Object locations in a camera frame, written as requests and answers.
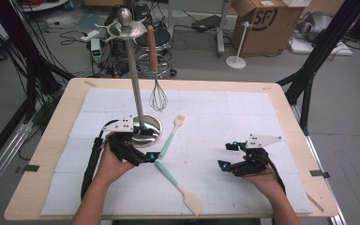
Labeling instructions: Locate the black flat case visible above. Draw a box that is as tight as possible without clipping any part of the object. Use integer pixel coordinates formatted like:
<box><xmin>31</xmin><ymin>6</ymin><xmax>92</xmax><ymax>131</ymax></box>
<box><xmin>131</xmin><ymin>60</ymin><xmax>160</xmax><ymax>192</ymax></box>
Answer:
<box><xmin>190</xmin><ymin>14</ymin><xmax>223</xmax><ymax>33</ymax></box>

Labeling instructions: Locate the metal utensil stand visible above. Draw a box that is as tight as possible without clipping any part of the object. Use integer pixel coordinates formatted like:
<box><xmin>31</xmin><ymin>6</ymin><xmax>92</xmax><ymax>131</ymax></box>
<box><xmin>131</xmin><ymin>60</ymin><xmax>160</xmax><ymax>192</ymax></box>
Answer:
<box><xmin>94</xmin><ymin>7</ymin><xmax>164</xmax><ymax>148</ymax></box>

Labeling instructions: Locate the white round table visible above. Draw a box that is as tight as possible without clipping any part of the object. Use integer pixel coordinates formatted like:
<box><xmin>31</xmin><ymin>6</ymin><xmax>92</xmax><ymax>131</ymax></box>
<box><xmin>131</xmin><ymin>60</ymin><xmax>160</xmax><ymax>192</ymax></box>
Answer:
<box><xmin>20</xmin><ymin>0</ymin><xmax>69</xmax><ymax>13</ymax></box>

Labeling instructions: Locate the grey metal table leg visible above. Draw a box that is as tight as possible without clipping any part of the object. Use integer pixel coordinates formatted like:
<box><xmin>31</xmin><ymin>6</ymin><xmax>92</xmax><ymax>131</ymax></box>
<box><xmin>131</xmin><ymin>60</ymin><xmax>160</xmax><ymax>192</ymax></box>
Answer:
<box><xmin>215</xmin><ymin>0</ymin><xmax>233</xmax><ymax>59</ymax></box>

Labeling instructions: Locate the person's left hand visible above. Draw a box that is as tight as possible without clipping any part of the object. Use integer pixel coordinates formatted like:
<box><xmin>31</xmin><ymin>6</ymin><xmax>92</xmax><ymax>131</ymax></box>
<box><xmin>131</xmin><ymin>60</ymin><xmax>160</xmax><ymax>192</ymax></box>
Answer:
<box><xmin>95</xmin><ymin>132</ymin><xmax>137</xmax><ymax>186</ymax></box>

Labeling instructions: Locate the white keyboard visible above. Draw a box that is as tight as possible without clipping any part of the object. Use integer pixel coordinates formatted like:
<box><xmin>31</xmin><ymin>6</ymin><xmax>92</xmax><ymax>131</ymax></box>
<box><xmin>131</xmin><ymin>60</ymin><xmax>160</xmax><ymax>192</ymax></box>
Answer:
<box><xmin>280</xmin><ymin>0</ymin><xmax>312</xmax><ymax>8</ymax></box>

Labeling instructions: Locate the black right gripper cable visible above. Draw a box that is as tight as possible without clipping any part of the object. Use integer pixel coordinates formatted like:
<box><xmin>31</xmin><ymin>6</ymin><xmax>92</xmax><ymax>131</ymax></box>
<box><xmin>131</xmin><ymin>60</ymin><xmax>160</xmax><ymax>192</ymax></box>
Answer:
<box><xmin>266</xmin><ymin>162</ymin><xmax>287</xmax><ymax>195</ymax></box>

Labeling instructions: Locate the aluminium rail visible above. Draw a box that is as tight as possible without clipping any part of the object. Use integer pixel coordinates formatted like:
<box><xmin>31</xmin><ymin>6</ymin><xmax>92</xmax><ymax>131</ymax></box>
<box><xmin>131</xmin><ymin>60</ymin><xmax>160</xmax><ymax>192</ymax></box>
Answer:
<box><xmin>0</xmin><ymin>120</ymin><xmax>34</xmax><ymax>204</ymax></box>

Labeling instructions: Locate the black round stool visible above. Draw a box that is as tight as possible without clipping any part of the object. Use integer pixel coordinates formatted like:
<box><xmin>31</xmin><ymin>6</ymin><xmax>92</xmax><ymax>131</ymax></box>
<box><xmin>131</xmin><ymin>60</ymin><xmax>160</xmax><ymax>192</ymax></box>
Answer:
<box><xmin>133</xmin><ymin>22</ymin><xmax>178</xmax><ymax>79</ymax></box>

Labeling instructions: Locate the wire whisk with wooden handle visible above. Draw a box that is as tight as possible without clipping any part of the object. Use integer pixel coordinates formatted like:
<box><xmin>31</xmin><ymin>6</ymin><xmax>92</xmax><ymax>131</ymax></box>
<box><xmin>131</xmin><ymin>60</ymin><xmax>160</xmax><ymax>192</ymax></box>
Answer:
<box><xmin>145</xmin><ymin>24</ymin><xmax>169</xmax><ymax>113</ymax></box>

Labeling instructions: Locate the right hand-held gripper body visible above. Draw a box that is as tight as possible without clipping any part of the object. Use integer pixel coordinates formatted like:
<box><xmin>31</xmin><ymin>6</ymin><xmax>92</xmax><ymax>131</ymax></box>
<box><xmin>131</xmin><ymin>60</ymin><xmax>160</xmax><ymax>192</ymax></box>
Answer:
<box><xmin>230</xmin><ymin>133</ymin><xmax>284</xmax><ymax>178</ymax></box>

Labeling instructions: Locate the mint handled cream pastry brush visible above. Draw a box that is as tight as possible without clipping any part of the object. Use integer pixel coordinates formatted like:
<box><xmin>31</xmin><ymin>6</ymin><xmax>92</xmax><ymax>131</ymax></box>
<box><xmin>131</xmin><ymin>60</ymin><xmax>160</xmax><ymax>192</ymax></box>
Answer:
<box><xmin>157</xmin><ymin>113</ymin><xmax>187</xmax><ymax>161</ymax></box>

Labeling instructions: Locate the mint handled cream spatula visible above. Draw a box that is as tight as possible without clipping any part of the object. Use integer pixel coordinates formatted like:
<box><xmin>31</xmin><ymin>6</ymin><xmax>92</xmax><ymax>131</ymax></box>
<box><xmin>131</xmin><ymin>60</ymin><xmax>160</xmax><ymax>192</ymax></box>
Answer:
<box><xmin>154</xmin><ymin>160</ymin><xmax>204</xmax><ymax>218</ymax></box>

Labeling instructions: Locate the black tape strip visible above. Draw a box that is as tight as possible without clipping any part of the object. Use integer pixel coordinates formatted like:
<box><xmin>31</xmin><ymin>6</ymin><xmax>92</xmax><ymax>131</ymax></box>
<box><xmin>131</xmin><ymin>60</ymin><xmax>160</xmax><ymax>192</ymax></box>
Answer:
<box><xmin>308</xmin><ymin>169</ymin><xmax>331</xmax><ymax>179</ymax></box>
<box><xmin>14</xmin><ymin>163</ymin><xmax>41</xmax><ymax>175</ymax></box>

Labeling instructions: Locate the brown tape strip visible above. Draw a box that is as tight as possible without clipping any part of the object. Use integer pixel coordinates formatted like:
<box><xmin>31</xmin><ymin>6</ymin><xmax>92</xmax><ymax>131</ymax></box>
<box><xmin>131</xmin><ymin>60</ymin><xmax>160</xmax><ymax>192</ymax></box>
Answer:
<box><xmin>306</xmin><ymin>192</ymin><xmax>325</xmax><ymax>214</ymax></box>

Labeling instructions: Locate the cardboard box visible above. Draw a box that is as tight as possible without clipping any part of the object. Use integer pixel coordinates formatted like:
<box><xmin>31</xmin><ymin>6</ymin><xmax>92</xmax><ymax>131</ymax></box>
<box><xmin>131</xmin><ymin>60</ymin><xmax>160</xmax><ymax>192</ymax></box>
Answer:
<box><xmin>231</xmin><ymin>0</ymin><xmax>306</xmax><ymax>59</ymax></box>

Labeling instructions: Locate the white power strip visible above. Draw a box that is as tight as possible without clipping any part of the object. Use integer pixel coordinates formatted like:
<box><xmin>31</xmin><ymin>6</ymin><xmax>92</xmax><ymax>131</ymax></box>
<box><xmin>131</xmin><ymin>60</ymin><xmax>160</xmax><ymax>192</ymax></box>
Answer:
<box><xmin>80</xmin><ymin>29</ymin><xmax>101</xmax><ymax>43</ymax></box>

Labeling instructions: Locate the white hanging stand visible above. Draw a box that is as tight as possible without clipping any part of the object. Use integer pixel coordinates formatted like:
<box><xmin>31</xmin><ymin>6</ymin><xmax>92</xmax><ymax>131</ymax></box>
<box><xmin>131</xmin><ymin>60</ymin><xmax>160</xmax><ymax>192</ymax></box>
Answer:
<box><xmin>225</xmin><ymin>21</ymin><xmax>252</xmax><ymax>69</ymax></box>

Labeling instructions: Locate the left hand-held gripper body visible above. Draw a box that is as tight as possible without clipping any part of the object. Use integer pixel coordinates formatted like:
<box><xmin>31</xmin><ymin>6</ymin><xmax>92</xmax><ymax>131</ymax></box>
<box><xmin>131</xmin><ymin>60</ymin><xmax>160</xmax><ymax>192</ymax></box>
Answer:
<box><xmin>102</xmin><ymin>114</ymin><xmax>149</xmax><ymax>167</ymax></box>

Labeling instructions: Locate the grey bag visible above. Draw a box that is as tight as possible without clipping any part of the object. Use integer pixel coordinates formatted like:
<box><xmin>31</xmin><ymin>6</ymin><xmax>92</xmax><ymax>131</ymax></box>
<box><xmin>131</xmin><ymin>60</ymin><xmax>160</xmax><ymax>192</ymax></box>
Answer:
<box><xmin>294</xmin><ymin>10</ymin><xmax>334</xmax><ymax>43</ymax></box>

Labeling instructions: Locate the person's right hand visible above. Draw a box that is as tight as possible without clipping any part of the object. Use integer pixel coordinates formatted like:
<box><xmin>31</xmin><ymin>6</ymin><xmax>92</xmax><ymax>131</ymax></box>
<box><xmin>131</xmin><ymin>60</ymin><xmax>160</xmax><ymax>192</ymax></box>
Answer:
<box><xmin>242</xmin><ymin>158</ymin><xmax>284</xmax><ymax>200</ymax></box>

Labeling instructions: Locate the black frame post with cables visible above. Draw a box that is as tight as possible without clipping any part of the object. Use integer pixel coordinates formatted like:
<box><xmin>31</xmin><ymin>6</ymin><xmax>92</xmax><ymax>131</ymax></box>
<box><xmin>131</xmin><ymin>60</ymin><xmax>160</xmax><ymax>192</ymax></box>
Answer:
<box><xmin>0</xmin><ymin>0</ymin><xmax>76</xmax><ymax>123</ymax></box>

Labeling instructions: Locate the white device with green display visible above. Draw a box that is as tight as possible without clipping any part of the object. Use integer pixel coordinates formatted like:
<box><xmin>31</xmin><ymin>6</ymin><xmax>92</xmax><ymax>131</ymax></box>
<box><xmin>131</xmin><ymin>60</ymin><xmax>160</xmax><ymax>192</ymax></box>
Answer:
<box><xmin>89</xmin><ymin>37</ymin><xmax>103</xmax><ymax>63</ymax></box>

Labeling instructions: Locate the black frame post with brace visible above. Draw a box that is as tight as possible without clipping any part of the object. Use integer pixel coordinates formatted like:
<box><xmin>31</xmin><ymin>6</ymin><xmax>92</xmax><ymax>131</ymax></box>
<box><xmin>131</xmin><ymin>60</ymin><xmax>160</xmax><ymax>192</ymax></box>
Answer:
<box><xmin>276</xmin><ymin>0</ymin><xmax>360</xmax><ymax>137</ymax></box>

